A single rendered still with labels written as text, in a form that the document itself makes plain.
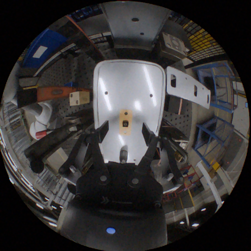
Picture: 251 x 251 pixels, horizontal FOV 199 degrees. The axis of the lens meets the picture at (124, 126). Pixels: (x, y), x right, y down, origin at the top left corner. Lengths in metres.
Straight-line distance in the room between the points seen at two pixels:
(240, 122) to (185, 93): 7.67
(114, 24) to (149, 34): 0.09
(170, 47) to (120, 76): 0.17
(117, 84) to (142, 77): 0.08
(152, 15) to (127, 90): 0.22
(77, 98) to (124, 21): 0.22
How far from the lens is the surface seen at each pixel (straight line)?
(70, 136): 0.20
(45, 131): 0.25
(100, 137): 0.15
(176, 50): 0.25
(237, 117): 7.84
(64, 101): 0.77
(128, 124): 0.22
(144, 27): 0.23
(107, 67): 0.24
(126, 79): 0.22
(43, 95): 0.17
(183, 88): 0.29
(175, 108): 0.29
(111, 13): 0.21
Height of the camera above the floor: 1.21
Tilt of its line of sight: 67 degrees down
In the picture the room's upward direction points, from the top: 172 degrees counter-clockwise
